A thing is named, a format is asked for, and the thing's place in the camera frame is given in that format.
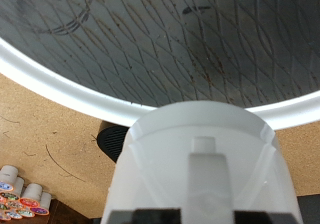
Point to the white pod blue lid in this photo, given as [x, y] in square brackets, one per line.
[7, 175]

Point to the pod with light blue lid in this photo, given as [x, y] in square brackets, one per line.
[14, 214]

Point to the pod with brown lid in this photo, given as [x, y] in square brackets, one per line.
[16, 204]

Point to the white pod purple lid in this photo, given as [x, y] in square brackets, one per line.
[42, 205]

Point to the white pod orange lid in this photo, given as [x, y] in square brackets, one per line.
[30, 195]

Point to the pod with teal lid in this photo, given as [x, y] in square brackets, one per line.
[26, 212]

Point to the black Keurig coffee machine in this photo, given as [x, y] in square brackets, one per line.
[111, 144]

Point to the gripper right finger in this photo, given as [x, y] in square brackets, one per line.
[266, 218]

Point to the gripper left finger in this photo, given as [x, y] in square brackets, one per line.
[146, 217]

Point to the white two-tier turntable stand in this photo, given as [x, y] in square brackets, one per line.
[166, 34]

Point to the white mug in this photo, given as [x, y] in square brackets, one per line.
[200, 134]

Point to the white pod green lid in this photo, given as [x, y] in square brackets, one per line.
[16, 188]

